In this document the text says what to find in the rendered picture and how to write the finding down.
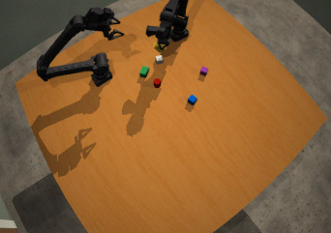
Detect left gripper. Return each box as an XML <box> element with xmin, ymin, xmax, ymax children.
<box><xmin>158</xmin><ymin>32</ymin><xmax>170</xmax><ymax>49</ymax></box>

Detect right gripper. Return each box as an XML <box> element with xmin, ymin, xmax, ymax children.
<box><xmin>95</xmin><ymin>17</ymin><xmax>124</xmax><ymax>41</ymax></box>

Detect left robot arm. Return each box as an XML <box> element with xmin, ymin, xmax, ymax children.
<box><xmin>146</xmin><ymin>0</ymin><xmax>189</xmax><ymax>41</ymax></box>

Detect green block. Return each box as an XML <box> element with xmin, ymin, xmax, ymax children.
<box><xmin>139</xmin><ymin>66</ymin><xmax>149</xmax><ymax>78</ymax></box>

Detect white cube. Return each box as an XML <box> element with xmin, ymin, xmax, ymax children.
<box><xmin>156</xmin><ymin>55</ymin><xmax>163</xmax><ymax>65</ymax></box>

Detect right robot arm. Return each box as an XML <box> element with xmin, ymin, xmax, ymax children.
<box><xmin>37</xmin><ymin>7</ymin><xmax>114</xmax><ymax>85</ymax></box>

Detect blue cube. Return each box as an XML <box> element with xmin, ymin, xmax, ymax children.
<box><xmin>188</xmin><ymin>95</ymin><xmax>197</xmax><ymax>105</ymax></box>

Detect purple cube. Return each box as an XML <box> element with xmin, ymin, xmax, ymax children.
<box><xmin>200</xmin><ymin>67</ymin><xmax>208</xmax><ymax>76</ymax></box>

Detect red cylinder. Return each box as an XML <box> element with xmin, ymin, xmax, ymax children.
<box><xmin>154</xmin><ymin>78</ymin><xmax>161</xmax><ymax>88</ymax></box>

